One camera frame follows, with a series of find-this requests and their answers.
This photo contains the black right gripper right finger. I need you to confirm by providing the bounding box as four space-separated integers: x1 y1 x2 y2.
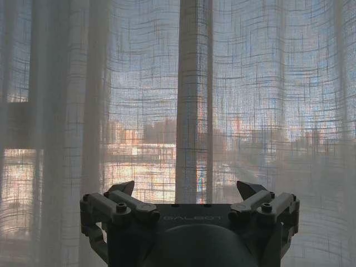
229 180 300 246

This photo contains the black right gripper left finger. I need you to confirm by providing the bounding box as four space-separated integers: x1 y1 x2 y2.
79 180 161 246

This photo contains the sheer white woven curtain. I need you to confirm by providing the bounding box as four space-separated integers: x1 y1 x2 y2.
0 0 214 267
177 0 356 267

